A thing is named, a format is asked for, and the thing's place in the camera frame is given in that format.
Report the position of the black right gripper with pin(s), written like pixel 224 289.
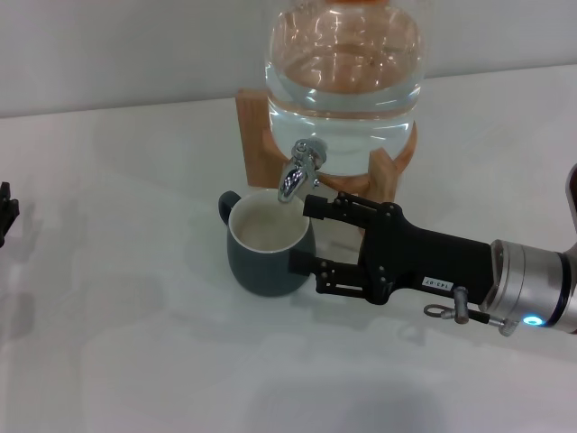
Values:
pixel 414 257

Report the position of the black cup with white inside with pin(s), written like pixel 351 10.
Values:
pixel 257 270

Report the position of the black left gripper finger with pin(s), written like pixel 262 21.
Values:
pixel 6 212

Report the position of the silver eye bolt fitting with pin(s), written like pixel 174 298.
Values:
pixel 462 306

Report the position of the chrome faucet with lever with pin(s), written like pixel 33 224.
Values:
pixel 293 178

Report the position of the wooden dispenser stand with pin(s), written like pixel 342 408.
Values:
pixel 252 135

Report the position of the clear glass water dispenser jar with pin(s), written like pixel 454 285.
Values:
pixel 342 113

